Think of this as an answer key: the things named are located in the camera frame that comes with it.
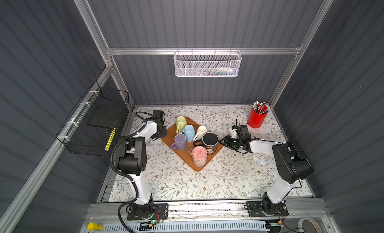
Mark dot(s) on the tape roll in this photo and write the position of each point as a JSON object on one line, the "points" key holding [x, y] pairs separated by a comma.
{"points": [[309, 225]]}

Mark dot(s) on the white mug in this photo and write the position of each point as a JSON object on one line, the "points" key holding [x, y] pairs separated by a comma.
{"points": [[200, 132]]}

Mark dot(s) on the black wire wall basket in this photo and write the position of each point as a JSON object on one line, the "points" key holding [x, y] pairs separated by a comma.
{"points": [[87, 130]]}

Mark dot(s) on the light green mug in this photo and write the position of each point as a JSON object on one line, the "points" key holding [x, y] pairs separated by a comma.
{"points": [[180, 124]]}

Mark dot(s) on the black patterned mug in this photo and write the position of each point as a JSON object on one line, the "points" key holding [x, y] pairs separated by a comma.
{"points": [[209, 141]]}

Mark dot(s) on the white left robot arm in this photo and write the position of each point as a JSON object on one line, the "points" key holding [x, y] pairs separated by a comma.
{"points": [[129, 158]]}

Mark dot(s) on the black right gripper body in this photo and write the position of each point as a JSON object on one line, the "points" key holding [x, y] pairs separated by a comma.
{"points": [[234, 144]]}

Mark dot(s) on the red pen holder cup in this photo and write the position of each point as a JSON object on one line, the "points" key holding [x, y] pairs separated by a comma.
{"points": [[255, 120]]}

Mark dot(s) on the light blue mug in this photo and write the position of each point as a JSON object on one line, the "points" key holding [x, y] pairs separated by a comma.
{"points": [[189, 132]]}

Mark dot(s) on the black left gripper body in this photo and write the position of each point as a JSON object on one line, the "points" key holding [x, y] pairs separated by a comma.
{"points": [[161, 134]]}

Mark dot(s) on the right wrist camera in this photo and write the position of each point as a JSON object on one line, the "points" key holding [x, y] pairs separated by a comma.
{"points": [[234, 134]]}

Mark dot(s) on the white wire mesh basket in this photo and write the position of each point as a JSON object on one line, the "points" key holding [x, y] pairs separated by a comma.
{"points": [[207, 63]]}

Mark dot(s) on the purple mug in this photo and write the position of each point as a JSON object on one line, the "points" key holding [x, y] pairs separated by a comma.
{"points": [[180, 142]]}

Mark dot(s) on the pink patterned mug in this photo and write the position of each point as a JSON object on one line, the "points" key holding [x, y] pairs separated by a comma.
{"points": [[199, 156]]}

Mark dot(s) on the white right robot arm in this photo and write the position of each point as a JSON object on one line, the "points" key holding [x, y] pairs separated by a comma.
{"points": [[291, 161]]}

